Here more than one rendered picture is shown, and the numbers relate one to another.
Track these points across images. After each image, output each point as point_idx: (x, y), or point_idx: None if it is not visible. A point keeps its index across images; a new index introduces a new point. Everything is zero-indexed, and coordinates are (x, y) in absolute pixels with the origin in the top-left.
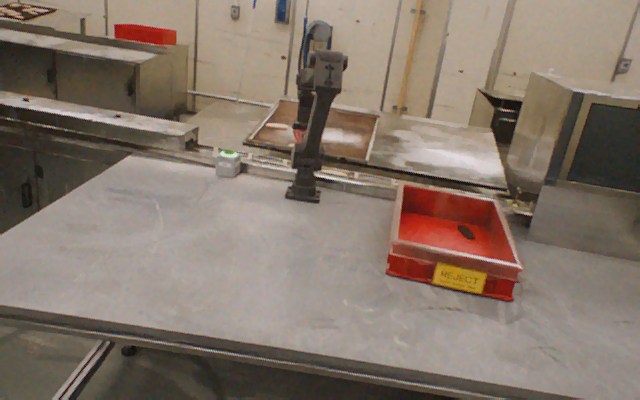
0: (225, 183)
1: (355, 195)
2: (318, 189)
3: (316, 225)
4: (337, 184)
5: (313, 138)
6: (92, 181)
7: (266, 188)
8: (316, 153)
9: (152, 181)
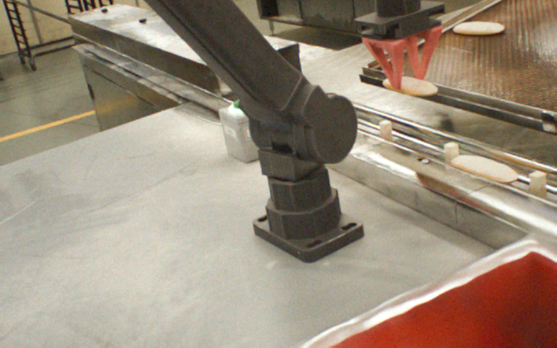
0: (208, 176)
1: (476, 253)
2: (391, 215)
3: (169, 339)
4: (440, 207)
5: (213, 66)
6: (36, 156)
7: (264, 197)
8: (269, 111)
9: (105, 161)
